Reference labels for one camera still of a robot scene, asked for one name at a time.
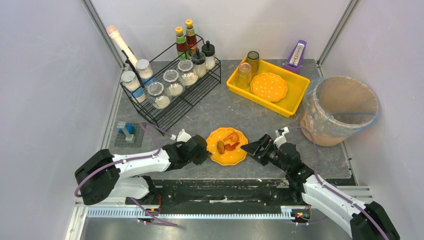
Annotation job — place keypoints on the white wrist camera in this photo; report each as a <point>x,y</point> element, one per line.
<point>182,136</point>
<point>280,136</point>

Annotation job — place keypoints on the brown chicken piece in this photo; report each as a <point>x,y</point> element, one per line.
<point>220,147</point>

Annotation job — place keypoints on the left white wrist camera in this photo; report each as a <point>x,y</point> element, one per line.
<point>182,136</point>

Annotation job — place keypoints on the glass jar back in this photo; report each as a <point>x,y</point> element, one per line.
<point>158,95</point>

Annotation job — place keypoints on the red label sauce bottle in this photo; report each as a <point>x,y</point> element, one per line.
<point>191,37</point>

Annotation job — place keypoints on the dark glass cup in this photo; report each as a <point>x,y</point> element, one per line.
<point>253,58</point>

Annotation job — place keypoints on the pink glass cup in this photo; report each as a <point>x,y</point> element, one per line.
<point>244,70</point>

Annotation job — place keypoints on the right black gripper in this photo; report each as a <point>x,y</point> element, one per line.
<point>264,149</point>

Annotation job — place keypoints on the black wire rack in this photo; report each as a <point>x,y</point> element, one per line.
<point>179,105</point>

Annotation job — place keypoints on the pink microphone on stand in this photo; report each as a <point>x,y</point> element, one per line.
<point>115,35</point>

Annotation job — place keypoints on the yellow plate with chicken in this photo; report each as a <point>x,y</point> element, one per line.
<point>229,158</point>

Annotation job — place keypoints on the glass jar front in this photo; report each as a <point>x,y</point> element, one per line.
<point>172,81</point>

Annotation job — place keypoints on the grey lego baseplate with bricks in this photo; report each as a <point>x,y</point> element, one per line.
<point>130,134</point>

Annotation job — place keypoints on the orange chicken wing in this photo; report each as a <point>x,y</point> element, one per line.
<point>233,137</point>

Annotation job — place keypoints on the purple metronome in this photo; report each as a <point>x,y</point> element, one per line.
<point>295,59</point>

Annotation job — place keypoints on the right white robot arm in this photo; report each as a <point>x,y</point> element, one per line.
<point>360,220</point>

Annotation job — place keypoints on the green glass cup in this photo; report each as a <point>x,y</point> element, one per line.
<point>243,82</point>

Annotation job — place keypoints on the green label sauce bottle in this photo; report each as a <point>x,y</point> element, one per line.
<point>182,46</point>

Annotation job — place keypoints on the round bin with plastic liner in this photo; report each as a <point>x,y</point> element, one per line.
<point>336,108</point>

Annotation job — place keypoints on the yellow plastic bin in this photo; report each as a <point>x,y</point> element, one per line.
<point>288,105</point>

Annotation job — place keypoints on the blue band spice jar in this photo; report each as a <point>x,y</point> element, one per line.
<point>132,84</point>
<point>145,72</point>

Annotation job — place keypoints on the black cap shaker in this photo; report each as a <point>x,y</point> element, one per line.
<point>209,51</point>
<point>199,63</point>

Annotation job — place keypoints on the yellow plate with sushi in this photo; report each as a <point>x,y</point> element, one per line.
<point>269,86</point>

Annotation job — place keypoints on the glass jar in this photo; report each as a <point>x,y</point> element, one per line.
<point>172,81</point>
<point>158,95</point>
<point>186,72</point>

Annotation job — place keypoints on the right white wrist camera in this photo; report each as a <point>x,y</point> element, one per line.
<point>280,136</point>

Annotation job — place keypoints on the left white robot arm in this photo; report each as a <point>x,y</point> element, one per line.
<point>105,175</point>

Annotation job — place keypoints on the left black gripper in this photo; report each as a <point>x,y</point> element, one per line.
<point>201,149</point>

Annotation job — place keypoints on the red chicken wing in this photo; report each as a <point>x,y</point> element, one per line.
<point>231,147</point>

